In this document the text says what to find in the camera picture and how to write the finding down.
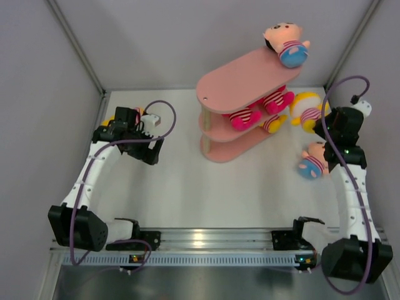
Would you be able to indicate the pink three-tier shelf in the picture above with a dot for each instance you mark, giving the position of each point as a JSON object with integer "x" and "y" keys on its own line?
{"x": 241, "y": 83}

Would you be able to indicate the yellow plush toy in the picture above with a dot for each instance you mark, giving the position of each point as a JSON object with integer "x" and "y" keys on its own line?
{"x": 274, "y": 123}
{"x": 139, "y": 113}
{"x": 306, "y": 110}

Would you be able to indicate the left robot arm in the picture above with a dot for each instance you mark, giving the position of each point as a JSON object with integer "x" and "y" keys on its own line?
{"x": 75, "y": 222}

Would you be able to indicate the yellow plush toy under shelf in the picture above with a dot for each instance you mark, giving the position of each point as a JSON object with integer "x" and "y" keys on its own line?
{"x": 274, "y": 123}

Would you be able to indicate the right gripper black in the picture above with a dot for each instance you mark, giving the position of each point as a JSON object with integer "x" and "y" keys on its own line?
{"x": 332, "y": 115}

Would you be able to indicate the slotted cable duct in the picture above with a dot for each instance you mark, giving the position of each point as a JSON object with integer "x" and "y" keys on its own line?
{"x": 273, "y": 259}

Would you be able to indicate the pink white panda plush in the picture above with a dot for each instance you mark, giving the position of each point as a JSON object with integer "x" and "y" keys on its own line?
{"x": 278, "y": 100}
{"x": 243, "y": 119}

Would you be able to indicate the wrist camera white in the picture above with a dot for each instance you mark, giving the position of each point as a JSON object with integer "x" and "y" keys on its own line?
{"x": 360, "y": 107}
{"x": 150, "y": 121}

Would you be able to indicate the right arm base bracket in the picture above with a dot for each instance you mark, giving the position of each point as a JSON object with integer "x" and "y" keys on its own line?
{"x": 285, "y": 240}

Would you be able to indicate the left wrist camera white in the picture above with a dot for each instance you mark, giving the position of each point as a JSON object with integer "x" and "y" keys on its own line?
{"x": 150, "y": 121}

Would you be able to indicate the aluminium mounting rail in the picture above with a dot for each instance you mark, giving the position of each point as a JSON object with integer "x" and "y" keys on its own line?
{"x": 218, "y": 240}

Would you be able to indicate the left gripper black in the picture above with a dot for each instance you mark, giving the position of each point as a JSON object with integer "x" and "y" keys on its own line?
{"x": 146, "y": 154}

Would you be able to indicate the boy doll on shelf top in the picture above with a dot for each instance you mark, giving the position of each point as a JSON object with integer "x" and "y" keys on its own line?
{"x": 284, "y": 39}

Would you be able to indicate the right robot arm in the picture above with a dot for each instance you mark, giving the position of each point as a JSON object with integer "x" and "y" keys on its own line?
{"x": 356, "y": 253}

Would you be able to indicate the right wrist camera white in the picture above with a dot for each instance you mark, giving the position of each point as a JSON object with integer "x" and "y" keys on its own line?
{"x": 360, "y": 107}

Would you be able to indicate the boy doll blue shorts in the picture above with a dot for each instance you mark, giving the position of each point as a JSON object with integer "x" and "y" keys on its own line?
{"x": 313, "y": 164}

